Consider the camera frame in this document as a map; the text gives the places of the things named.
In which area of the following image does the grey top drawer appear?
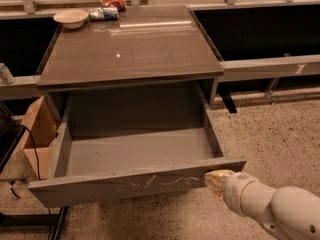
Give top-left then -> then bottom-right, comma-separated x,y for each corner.
29,82 -> 245,208

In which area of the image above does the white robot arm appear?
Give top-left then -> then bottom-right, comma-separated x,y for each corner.
204,170 -> 320,240

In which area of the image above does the grey drawer cabinet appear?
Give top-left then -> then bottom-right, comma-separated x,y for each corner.
37,6 -> 224,103

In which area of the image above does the cardboard box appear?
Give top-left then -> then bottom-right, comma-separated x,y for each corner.
14,96 -> 58,180

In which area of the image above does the red snack bag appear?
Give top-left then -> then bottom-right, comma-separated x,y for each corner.
101,0 -> 126,11

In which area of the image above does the silver blue snack bag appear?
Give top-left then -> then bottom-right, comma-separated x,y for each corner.
88,7 -> 119,21

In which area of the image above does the white bowl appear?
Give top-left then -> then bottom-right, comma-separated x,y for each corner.
53,8 -> 89,29

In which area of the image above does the white blue can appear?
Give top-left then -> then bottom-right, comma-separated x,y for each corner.
0,63 -> 15,84

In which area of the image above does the black stand frame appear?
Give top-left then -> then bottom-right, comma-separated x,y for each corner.
0,206 -> 68,240

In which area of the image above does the black cable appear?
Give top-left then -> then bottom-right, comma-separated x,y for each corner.
9,123 -> 54,240

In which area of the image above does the grey metal rail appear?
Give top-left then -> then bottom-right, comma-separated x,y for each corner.
0,55 -> 320,100

